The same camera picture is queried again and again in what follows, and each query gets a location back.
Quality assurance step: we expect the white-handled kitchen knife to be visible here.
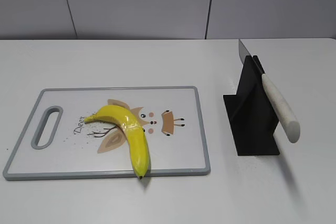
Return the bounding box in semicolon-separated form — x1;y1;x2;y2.
238;39;301;144

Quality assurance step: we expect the black knife stand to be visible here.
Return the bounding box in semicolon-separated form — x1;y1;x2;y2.
223;56;280;156

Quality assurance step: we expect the yellow plastic banana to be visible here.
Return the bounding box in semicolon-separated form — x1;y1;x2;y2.
84;105;150;179

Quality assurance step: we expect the white grey-rimmed cutting board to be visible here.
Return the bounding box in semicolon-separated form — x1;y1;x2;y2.
3;86;211;180

